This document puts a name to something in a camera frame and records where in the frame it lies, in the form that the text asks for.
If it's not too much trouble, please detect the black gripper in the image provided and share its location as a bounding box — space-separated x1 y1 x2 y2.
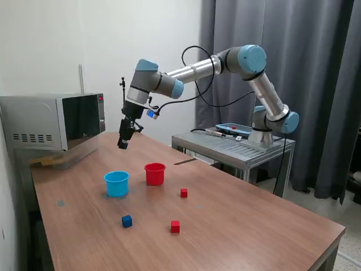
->
117 100 145 150

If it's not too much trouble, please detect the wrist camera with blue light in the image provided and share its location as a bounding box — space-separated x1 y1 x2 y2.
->
142 108 159 120

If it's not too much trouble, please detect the blue plastic cup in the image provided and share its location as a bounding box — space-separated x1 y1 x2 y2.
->
103 171 130 198

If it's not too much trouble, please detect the white floor cable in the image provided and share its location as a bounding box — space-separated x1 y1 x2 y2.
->
338 250 361 265

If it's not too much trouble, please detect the silver microwave oven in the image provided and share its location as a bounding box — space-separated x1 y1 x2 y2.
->
0 93 107 152

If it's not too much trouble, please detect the white wall pipe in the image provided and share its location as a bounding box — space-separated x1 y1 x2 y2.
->
78 64 85 94

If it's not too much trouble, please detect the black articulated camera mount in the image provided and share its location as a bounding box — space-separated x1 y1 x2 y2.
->
118 76 145 134

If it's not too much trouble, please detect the grey curtain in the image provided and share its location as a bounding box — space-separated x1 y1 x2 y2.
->
195 0 361 206

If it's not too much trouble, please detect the red plastic cup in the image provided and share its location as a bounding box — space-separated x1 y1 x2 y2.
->
144 163 166 186

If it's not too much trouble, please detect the black pendant cable with connector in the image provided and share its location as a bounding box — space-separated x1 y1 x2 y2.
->
190 128 227 138

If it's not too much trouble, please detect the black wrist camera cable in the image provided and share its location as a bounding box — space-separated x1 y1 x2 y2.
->
148 46 256 114

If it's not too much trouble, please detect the black power cable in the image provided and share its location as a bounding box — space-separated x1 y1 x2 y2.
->
270 132 286 194

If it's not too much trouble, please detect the blue teach pendant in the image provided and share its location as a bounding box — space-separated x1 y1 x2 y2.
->
215 123 252 136

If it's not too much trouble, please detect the grey metal side table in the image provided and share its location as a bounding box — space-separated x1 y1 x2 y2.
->
171 130 296 198

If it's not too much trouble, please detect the wooden blocks stack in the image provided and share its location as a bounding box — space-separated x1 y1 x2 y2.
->
28 156 67 168

